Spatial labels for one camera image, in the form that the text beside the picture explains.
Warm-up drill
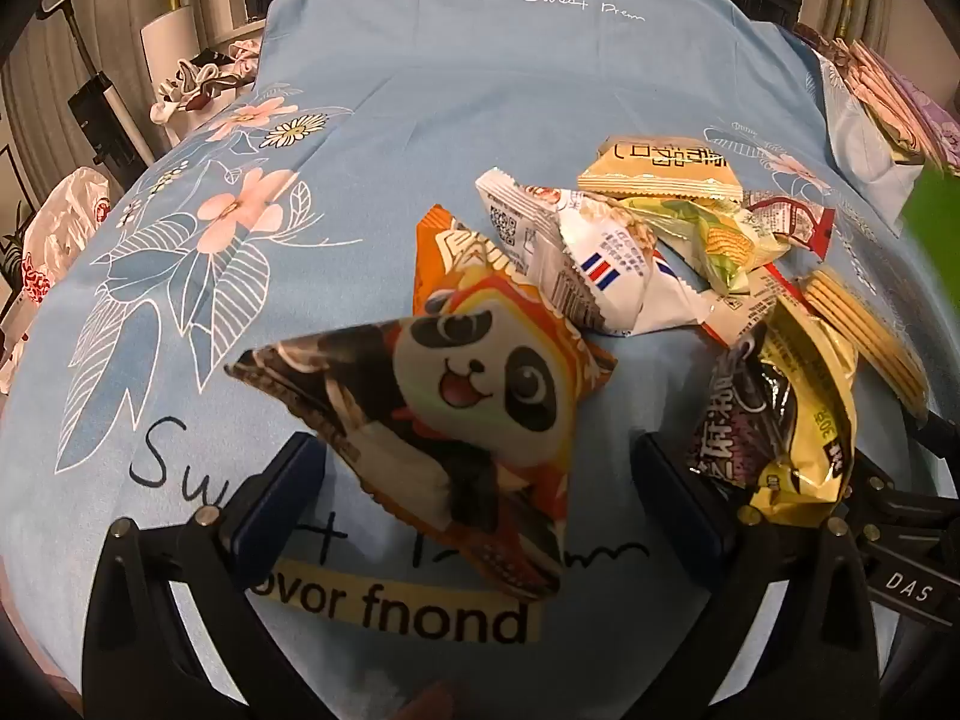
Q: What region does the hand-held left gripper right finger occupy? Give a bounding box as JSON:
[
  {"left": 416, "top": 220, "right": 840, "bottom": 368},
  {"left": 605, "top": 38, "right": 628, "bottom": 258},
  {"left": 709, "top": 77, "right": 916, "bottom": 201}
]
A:
[{"left": 632, "top": 431, "right": 897, "bottom": 720}]

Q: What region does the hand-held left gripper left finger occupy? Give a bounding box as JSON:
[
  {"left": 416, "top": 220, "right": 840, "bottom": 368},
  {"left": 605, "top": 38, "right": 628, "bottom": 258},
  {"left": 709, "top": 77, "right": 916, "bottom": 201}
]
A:
[{"left": 81, "top": 431, "right": 329, "bottom": 720}]

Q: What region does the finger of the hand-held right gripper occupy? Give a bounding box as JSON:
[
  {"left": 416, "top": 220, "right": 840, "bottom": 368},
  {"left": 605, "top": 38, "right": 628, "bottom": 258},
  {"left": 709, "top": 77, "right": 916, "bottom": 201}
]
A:
[
  {"left": 909, "top": 406, "right": 960, "bottom": 460},
  {"left": 847, "top": 456, "right": 960, "bottom": 535}
]

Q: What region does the clear round biscuit packet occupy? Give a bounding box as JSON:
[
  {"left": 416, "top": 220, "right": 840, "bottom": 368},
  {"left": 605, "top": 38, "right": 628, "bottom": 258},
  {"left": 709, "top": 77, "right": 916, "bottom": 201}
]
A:
[{"left": 799, "top": 266, "right": 931, "bottom": 417}]

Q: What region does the yellow and black snack packet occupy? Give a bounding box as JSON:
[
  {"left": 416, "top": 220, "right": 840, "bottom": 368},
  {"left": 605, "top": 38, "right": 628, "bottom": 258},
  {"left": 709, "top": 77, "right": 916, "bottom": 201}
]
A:
[{"left": 686, "top": 300, "right": 860, "bottom": 526}]

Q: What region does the orange panda snack packet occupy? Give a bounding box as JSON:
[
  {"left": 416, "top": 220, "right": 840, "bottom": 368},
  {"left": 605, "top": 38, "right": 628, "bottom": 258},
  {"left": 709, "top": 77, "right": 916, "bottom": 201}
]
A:
[{"left": 225, "top": 202, "right": 620, "bottom": 601}]

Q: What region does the beige red-edged snack packet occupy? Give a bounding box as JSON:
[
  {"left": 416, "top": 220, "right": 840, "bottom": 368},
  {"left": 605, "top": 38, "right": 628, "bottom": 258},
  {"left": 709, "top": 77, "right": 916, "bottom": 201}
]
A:
[{"left": 701, "top": 266, "right": 807, "bottom": 350}]

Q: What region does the red snack packet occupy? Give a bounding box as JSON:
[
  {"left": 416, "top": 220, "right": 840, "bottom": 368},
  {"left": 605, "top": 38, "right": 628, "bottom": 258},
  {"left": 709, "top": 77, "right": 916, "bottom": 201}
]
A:
[{"left": 739, "top": 195, "right": 836, "bottom": 252}]

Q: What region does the white striped-flag snack packet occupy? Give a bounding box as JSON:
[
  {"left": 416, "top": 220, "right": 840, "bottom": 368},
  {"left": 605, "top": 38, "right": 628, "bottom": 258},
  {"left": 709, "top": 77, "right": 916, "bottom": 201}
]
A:
[{"left": 475, "top": 169, "right": 725, "bottom": 337}]

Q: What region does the green and white snack packet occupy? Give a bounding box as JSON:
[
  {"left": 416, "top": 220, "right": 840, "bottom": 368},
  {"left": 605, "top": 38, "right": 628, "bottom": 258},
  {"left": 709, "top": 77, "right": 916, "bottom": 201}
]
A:
[{"left": 622, "top": 195, "right": 762, "bottom": 295}]

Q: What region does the yellow cracker packet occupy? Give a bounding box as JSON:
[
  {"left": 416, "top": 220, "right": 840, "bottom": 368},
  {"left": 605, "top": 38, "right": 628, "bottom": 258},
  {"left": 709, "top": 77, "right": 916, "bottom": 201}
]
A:
[{"left": 576, "top": 136, "right": 743, "bottom": 203}]

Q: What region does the blue floral pillow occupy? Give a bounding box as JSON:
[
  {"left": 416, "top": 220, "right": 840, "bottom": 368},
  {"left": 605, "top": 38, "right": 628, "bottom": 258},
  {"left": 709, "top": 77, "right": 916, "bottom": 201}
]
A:
[{"left": 806, "top": 45, "right": 927, "bottom": 237}]

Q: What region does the white red-print plastic bag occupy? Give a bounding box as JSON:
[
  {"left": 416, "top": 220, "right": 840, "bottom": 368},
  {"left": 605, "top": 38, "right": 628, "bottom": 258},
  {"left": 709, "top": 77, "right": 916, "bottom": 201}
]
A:
[{"left": 0, "top": 165, "right": 113, "bottom": 391}]

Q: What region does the pile of clothes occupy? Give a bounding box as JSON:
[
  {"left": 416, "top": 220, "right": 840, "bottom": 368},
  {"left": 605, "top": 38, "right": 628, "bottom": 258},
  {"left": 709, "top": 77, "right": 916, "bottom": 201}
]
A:
[{"left": 150, "top": 37, "right": 265, "bottom": 147}]

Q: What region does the black device with mirror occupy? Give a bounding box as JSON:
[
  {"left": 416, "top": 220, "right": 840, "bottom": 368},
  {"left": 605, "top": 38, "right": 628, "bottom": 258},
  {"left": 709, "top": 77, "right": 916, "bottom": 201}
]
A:
[{"left": 37, "top": 0, "right": 151, "bottom": 166}]

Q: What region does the blue floral bed sheet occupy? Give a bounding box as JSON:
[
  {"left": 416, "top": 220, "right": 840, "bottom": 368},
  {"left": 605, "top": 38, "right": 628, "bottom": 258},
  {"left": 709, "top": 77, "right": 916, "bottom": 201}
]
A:
[{"left": 0, "top": 0, "right": 960, "bottom": 720}]

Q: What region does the beige curtain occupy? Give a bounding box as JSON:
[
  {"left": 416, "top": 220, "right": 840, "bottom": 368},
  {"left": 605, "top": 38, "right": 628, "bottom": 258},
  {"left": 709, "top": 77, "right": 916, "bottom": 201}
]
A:
[{"left": 0, "top": 0, "right": 203, "bottom": 196}]

